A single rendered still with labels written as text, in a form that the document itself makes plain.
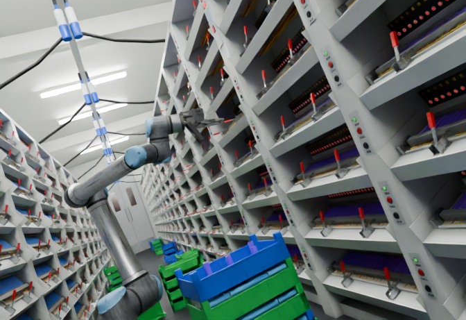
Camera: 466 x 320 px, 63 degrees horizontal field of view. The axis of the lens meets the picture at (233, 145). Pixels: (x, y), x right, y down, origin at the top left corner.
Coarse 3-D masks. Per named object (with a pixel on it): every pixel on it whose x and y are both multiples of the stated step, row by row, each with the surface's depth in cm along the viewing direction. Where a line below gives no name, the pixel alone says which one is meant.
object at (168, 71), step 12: (168, 72) 310; (180, 96) 308; (192, 108) 309; (204, 132) 307; (192, 144) 302; (204, 144) 305; (216, 156) 305; (204, 168) 301; (216, 168) 303; (216, 192) 299; (228, 216) 298; (228, 240) 294; (240, 240) 296
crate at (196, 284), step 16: (256, 240) 131; (272, 240) 121; (224, 256) 127; (240, 256) 129; (256, 256) 110; (272, 256) 112; (288, 256) 114; (176, 272) 118; (192, 272) 104; (224, 272) 106; (240, 272) 107; (256, 272) 109; (192, 288) 105; (208, 288) 103; (224, 288) 105
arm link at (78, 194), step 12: (144, 144) 172; (132, 156) 166; (144, 156) 166; (156, 156) 173; (108, 168) 176; (120, 168) 172; (132, 168) 171; (84, 180) 188; (96, 180) 181; (108, 180) 179; (72, 192) 191; (84, 192) 187; (96, 192) 188; (72, 204) 192; (84, 204) 200
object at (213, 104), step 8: (224, 80) 195; (224, 88) 193; (232, 88) 219; (216, 96) 208; (224, 96) 200; (232, 96) 230; (208, 104) 238; (216, 104) 215; (224, 104) 235; (208, 112) 233
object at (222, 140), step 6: (240, 108) 177; (240, 120) 186; (246, 120) 180; (228, 126) 238; (234, 126) 197; (240, 126) 191; (228, 132) 209; (234, 132) 202; (216, 138) 235; (222, 138) 223; (228, 138) 215; (222, 144) 230
